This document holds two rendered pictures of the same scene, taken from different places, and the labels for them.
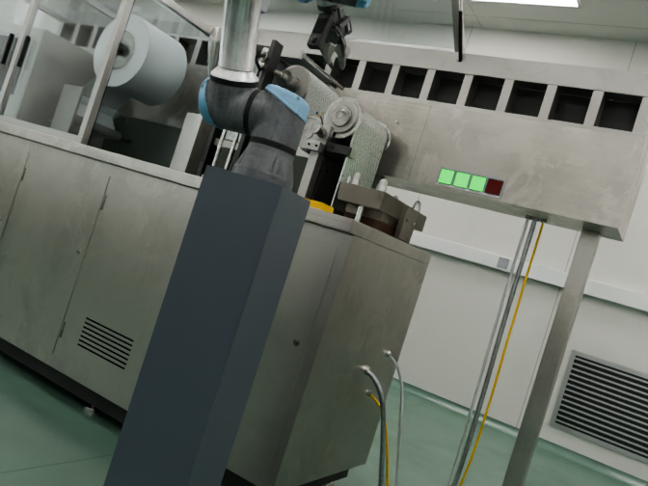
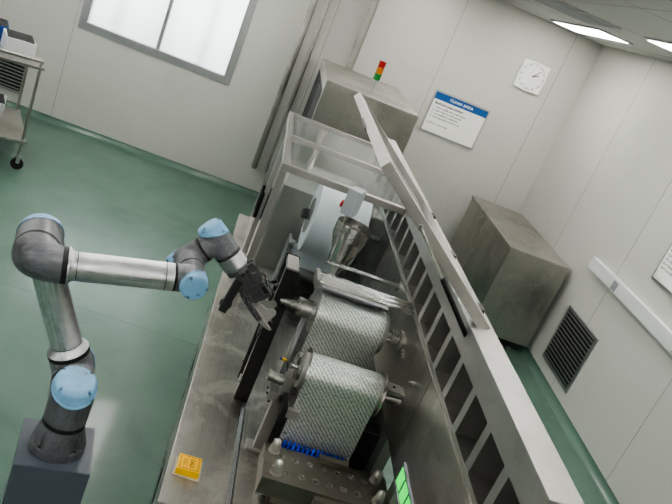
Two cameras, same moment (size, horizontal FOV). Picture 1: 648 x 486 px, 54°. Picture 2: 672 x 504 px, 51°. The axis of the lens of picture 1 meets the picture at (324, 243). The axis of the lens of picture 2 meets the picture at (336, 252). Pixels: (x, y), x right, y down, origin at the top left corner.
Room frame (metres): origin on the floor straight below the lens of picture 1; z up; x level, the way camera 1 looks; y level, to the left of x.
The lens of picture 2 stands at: (0.86, -1.38, 2.32)
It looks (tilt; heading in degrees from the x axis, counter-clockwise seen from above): 19 degrees down; 50
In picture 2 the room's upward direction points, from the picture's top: 23 degrees clockwise
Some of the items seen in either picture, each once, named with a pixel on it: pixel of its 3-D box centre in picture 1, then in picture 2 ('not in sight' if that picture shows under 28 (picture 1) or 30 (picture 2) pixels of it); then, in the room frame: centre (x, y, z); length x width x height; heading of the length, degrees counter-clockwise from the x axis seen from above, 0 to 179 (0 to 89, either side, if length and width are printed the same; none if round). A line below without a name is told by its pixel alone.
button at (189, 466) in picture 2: (317, 206); (188, 466); (1.87, 0.05, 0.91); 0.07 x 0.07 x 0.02; 60
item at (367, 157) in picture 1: (361, 168); (324, 427); (2.23, -0.04, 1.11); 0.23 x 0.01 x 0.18; 150
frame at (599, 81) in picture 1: (278, 58); (421, 248); (2.80, 0.45, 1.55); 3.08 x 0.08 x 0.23; 60
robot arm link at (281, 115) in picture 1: (279, 117); (71, 396); (1.52, 0.20, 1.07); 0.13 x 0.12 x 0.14; 75
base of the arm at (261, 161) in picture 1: (267, 164); (61, 431); (1.52, 0.19, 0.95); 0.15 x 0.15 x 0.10
